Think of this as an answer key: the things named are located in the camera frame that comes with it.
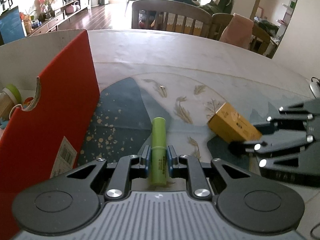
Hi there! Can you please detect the red orange toy figure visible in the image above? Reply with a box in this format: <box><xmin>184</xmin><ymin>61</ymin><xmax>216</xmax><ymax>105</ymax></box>
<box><xmin>22</xmin><ymin>97</ymin><xmax>34</xmax><ymax>109</ymax></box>

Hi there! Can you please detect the pink cloth on chair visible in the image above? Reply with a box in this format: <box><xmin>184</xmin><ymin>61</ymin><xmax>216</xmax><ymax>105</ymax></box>
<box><xmin>219</xmin><ymin>14</ymin><xmax>254</xmax><ymax>49</ymax></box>

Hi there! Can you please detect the white desk lamp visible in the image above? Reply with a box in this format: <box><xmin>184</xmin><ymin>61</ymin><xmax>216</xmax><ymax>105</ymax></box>
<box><xmin>309</xmin><ymin>77</ymin><xmax>320</xmax><ymax>98</ymax></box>

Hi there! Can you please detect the dark wooden chair left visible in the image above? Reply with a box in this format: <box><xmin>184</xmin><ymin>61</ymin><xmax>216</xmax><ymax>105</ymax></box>
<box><xmin>131</xmin><ymin>0</ymin><xmax>212</xmax><ymax>37</ymax></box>

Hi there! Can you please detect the green tube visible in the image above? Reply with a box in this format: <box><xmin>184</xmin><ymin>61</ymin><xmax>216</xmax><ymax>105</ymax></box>
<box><xmin>150</xmin><ymin>117</ymin><xmax>167</xmax><ymax>186</ymax></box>

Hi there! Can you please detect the red cardboard storage box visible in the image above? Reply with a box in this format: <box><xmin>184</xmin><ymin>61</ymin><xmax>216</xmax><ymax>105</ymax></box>
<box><xmin>1</xmin><ymin>30</ymin><xmax>100</xmax><ymax>239</ymax></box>

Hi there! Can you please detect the wooden tv console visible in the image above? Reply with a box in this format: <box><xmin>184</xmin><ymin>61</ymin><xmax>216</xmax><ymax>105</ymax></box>
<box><xmin>27</xmin><ymin>0</ymin><xmax>91</xmax><ymax>37</ymax></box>

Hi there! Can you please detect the wooden chair with pink cloth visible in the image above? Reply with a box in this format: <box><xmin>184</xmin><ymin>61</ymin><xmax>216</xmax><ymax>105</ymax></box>
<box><xmin>208</xmin><ymin>13</ymin><xmax>271</xmax><ymax>55</ymax></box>

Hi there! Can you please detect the yellow cardboard box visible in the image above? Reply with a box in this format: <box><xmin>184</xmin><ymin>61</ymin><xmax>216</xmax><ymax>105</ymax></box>
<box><xmin>208</xmin><ymin>103</ymin><xmax>262</xmax><ymax>143</ymax></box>

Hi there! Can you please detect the spice jar green lid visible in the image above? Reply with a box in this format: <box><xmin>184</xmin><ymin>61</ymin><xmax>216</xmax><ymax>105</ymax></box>
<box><xmin>0</xmin><ymin>84</ymin><xmax>22</xmax><ymax>120</ymax></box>

